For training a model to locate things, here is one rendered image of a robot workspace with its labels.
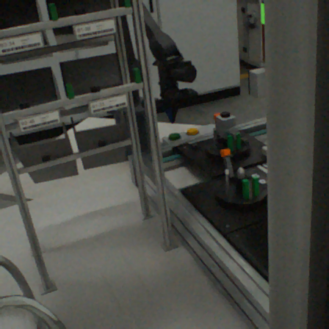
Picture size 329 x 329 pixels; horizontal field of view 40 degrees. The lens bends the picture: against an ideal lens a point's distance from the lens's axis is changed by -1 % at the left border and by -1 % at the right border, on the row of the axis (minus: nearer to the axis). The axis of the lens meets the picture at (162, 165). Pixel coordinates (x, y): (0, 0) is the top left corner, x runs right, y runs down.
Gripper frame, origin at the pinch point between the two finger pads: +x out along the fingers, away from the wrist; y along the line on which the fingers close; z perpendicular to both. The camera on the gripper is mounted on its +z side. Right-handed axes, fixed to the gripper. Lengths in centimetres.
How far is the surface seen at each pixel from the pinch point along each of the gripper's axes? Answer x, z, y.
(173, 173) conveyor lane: 13.3, 16.1, -7.9
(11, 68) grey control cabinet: 34, -278, -34
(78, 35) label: -39, 43, -35
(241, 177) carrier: 1.8, 47.9, -1.9
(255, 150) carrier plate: 7.8, 26.9, 15.7
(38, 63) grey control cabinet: 34, -277, -11
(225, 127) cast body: -1.3, 24.1, 7.3
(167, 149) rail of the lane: 8.9, 7.2, -5.6
